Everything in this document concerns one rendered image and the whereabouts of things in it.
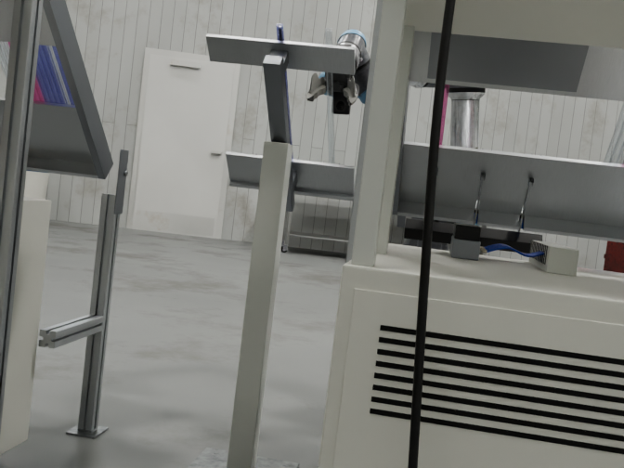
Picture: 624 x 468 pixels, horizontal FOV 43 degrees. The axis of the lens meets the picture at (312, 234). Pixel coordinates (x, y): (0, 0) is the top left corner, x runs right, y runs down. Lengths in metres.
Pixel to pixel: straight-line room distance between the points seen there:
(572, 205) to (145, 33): 8.26
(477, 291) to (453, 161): 0.86
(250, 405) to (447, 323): 0.97
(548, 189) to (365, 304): 0.96
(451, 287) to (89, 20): 9.12
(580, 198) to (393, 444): 1.02
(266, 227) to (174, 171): 7.77
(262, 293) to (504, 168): 0.64
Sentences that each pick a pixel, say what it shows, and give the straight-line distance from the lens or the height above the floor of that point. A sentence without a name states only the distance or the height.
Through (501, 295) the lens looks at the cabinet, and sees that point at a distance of 1.04.
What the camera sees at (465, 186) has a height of 0.77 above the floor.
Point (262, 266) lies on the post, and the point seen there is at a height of 0.52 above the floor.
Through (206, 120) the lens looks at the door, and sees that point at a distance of 9.61.
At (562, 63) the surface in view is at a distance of 1.65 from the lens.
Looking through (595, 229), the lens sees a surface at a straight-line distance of 2.00.
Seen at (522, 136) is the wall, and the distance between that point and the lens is 10.22.
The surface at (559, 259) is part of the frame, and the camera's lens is 1.40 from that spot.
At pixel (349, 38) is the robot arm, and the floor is 1.12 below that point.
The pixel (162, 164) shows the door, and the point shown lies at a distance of 9.63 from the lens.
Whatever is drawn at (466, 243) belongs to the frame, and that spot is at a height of 0.65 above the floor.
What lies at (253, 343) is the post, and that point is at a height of 0.33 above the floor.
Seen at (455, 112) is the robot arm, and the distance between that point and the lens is 2.42.
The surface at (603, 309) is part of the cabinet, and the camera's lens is 1.06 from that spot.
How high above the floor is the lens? 0.71
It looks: 3 degrees down
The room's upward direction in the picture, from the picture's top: 7 degrees clockwise
